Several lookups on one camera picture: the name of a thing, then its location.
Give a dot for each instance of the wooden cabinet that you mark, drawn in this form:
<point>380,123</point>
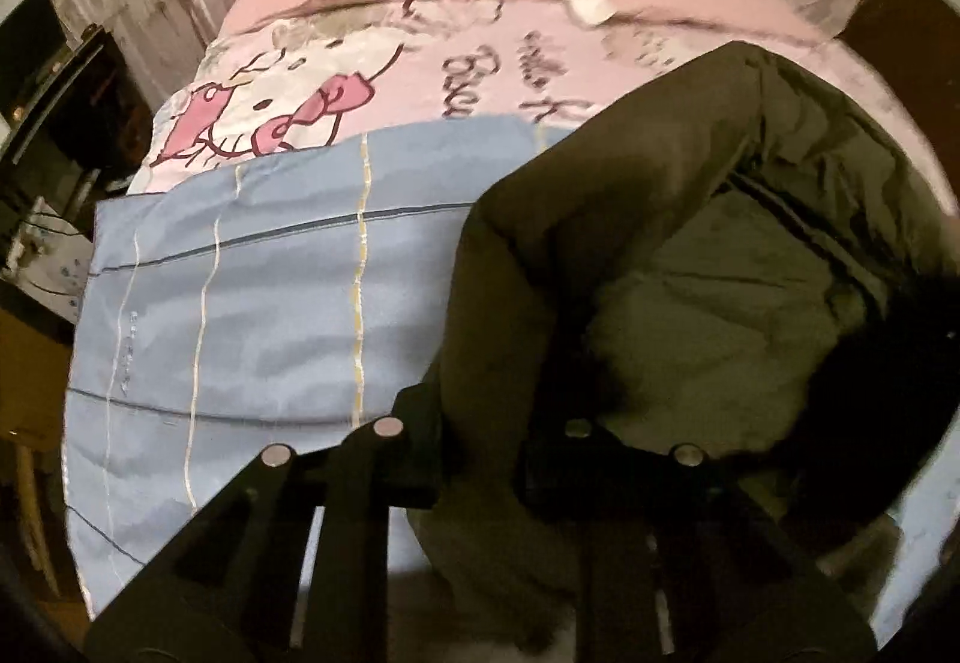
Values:
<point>34,423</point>

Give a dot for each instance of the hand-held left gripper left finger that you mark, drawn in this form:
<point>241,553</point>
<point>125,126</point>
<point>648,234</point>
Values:
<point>420,453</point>

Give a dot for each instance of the blue plaid blanket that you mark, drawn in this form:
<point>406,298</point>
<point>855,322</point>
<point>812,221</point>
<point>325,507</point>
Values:
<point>285,303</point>

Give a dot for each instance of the white gift bag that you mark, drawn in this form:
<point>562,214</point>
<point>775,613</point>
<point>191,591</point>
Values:
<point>52,258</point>

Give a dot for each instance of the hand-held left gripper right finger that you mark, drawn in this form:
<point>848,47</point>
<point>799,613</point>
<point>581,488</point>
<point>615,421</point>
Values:
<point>551,472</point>

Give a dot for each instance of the dark desk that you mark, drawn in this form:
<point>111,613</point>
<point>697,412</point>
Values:
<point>97,100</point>

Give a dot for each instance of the black monitor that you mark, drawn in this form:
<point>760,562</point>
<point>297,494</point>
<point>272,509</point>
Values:
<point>37,55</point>

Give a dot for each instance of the pink cartoon bed sheet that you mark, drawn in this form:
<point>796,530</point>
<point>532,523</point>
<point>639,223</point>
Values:
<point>450,55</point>

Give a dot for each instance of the dark wooden bed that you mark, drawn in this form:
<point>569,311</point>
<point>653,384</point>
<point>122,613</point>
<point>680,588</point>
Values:
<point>900,10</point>

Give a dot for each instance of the olive green hooded jacket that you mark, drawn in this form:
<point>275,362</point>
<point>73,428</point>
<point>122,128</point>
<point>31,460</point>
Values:
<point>712,273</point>

